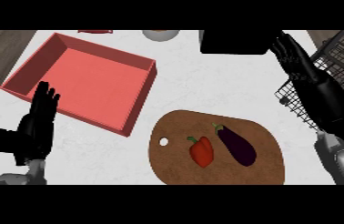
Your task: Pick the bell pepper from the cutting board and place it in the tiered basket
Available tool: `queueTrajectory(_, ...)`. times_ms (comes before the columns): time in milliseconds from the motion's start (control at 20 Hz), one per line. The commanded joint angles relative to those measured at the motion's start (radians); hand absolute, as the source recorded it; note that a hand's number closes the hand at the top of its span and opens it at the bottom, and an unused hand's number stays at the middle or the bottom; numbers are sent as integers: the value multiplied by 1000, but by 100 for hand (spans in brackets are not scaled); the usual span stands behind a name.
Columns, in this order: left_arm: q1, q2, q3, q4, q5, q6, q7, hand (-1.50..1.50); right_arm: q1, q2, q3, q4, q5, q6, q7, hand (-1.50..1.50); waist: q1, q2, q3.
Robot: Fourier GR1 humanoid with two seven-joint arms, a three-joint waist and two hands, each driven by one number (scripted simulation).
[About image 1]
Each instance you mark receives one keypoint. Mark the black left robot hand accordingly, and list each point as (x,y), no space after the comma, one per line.
(37,124)

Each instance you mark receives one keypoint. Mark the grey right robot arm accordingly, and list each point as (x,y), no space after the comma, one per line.
(330,154)

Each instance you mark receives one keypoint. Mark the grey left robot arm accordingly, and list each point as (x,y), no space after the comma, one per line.
(26,173)

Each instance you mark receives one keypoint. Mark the brown wooden cutting board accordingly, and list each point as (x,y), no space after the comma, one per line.
(214,151)

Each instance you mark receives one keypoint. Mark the small red flat object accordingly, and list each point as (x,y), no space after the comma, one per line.
(94,31)

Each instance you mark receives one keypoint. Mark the black box appliance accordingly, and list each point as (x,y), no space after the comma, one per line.
(235,41)

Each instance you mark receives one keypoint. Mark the dark purple eggplant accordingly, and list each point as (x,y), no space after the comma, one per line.
(236,145)

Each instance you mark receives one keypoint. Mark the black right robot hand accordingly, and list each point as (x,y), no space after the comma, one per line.
(320,88)

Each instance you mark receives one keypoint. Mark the red bell pepper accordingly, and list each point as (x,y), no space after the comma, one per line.
(201,150)

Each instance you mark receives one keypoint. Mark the red square tray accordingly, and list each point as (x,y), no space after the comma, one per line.
(84,82)

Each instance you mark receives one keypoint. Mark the grey round bowl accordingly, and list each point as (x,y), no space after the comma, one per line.
(161,35)

